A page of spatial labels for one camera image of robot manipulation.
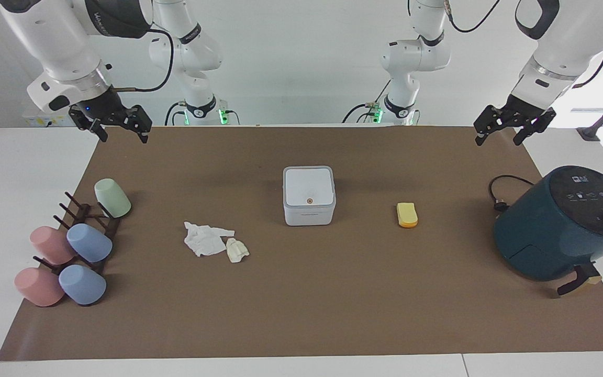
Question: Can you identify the pink cup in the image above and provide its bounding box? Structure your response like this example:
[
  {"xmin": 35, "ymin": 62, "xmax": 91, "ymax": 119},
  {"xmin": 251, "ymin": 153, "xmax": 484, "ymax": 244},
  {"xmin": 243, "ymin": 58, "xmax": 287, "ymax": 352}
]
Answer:
[
  {"xmin": 14, "ymin": 267, "xmax": 66, "ymax": 307},
  {"xmin": 29, "ymin": 226, "xmax": 78, "ymax": 265}
]

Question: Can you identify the yellow sponge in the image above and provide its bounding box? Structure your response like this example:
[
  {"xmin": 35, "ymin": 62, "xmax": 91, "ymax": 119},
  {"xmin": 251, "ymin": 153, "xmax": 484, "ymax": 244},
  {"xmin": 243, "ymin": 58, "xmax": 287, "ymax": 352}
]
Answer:
[{"xmin": 396, "ymin": 202, "xmax": 419, "ymax": 229}]

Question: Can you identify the black cable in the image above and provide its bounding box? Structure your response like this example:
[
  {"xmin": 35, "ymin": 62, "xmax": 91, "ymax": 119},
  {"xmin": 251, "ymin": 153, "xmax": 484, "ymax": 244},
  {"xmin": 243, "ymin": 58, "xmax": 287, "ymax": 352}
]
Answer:
[
  {"xmin": 445, "ymin": 0, "xmax": 502, "ymax": 34},
  {"xmin": 164, "ymin": 101, "xmax": 188, "ymax": 127},
  {"xmin": 573, "ymin": 43, "xmax": 603, "ymax": 90},
  {"xmin": 342, "ymin": 79, "xmax": 392, "ymax": 124},
  {"xmin": 113, "ymin": 27, "xmax": 175, "ymax": 94}
]

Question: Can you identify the dark wooden cup rack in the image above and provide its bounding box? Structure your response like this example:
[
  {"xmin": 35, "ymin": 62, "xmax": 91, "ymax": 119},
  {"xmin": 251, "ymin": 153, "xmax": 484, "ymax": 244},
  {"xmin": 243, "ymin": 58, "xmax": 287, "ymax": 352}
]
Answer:
[{"xmin": 32, "ymin": 191, "xmax": 122, "ymax": 276}]

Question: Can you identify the dark teal air fryer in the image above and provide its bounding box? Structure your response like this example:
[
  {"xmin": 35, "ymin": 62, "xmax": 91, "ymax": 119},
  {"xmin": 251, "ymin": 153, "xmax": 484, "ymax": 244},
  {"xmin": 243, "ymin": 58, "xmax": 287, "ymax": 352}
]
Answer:
[{"xmin": 493, "ymin": 165, "xmax": 603, "ymax": 297}]

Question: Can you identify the white square trash bin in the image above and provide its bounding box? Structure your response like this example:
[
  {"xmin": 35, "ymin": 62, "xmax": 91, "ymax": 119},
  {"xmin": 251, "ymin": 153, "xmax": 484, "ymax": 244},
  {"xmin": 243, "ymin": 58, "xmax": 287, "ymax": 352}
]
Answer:
[{"xmin": 283, "ymin": 165, "xmax": 337, "ymax": 227}]

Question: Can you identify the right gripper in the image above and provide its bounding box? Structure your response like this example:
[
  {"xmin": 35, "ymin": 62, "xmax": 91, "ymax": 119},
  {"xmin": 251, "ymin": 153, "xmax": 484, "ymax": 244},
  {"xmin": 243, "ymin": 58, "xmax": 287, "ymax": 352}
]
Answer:
[{"xmin": 68, "ymin": 86, "xmax": 153, "ymax": 145}]

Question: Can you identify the crumpled white tissue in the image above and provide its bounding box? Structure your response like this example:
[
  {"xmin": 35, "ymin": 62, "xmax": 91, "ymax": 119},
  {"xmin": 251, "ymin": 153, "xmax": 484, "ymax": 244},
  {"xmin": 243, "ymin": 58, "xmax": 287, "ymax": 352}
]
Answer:
[{"xmin": 183, "ymin": 221, "xmax": 236, "ymax": 258}]

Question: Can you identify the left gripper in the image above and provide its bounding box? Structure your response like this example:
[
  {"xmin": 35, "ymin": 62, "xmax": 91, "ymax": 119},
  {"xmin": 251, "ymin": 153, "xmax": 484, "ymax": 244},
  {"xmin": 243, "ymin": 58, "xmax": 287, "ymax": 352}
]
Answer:
[{"xmin": 473, "ymin": 93, "xmax": 557, "ymax": 147}]

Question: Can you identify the green cup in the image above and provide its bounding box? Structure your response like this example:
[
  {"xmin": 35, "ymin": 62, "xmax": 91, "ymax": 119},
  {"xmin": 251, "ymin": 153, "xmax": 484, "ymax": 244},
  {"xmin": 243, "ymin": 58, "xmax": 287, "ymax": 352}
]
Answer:
[{"xmin": 94, "ymin": 178, "xmax": 132, "ymax": 219}]

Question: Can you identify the crumpled cream paper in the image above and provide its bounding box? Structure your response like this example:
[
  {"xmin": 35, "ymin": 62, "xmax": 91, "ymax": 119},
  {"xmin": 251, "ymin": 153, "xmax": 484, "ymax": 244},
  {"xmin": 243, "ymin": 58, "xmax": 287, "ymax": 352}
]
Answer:
[{"xmin": 226, "ymin": 237, "xmax": 250, "ymax": 263}]

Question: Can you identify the black power cord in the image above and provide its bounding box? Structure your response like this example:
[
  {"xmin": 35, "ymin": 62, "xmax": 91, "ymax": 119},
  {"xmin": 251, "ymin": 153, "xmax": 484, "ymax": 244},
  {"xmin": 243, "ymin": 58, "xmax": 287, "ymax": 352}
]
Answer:
[{"xmin": 488, "ymin": 174, "xmax": 535, "ymax": 213}]

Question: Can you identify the blue cup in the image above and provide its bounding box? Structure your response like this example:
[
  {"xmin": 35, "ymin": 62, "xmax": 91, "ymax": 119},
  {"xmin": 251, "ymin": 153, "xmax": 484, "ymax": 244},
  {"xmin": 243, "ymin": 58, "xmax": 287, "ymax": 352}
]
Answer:
[
  {"xmin": 58, "ymin": 264, "xmax": 107, "ymax": 306},
  {"xmin": 66, "ymin": 223, "xmax": 114, "ymax": 264}
]

